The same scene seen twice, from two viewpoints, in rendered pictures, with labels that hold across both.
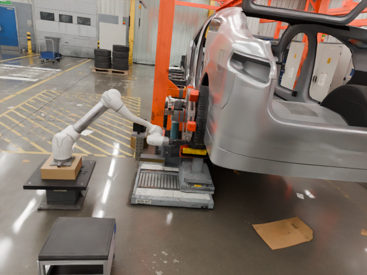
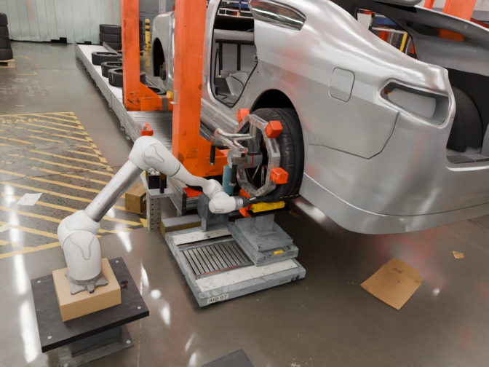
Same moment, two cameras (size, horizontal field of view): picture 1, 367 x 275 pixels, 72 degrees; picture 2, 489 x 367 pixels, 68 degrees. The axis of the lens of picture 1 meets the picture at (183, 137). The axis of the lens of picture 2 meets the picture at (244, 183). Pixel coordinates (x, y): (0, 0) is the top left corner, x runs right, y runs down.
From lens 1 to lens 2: 1.08 m
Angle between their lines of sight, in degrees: 23
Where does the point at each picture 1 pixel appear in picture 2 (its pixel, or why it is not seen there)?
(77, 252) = not seen: outside the picture
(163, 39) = (191, 36)
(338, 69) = not seen: hidden behind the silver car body
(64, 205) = (104, 349)
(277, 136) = (446, 186)
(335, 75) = not seen: hidden behind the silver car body
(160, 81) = (189, 104)
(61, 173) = (97, 301)
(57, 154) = (84, 271)
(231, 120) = (391, 175)
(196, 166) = (266, 224)
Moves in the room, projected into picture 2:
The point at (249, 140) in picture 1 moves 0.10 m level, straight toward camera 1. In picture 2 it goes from (413, 196) to (424, 207)
